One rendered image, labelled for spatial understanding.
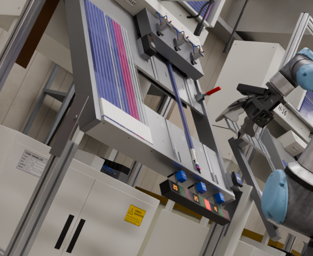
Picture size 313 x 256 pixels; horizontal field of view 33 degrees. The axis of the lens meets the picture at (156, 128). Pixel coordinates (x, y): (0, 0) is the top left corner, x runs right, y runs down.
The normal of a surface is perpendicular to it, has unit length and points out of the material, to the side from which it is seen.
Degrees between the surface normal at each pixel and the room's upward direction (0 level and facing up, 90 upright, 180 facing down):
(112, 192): 90
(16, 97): 90
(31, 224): 90
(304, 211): 113
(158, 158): 137
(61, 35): 90
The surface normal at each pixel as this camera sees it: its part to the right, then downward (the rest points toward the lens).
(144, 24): -0.61, -0.39
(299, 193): -0.39, 0.08
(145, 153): 0.18, 0.78
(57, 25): 0.68, 0.18
